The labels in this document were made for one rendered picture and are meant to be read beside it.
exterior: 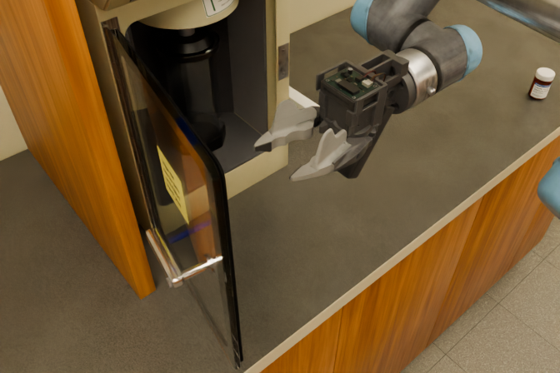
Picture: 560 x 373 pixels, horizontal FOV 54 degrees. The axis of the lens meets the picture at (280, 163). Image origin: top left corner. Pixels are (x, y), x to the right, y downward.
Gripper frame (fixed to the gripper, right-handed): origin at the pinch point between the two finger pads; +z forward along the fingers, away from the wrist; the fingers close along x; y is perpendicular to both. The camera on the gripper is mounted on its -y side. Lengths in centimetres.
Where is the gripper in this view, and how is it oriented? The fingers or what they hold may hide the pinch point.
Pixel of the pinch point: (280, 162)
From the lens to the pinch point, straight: 65.3
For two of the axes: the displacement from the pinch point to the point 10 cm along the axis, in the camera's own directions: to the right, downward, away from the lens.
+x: 6.4, 5.3, -5.6
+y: 0.0, -7.2, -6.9
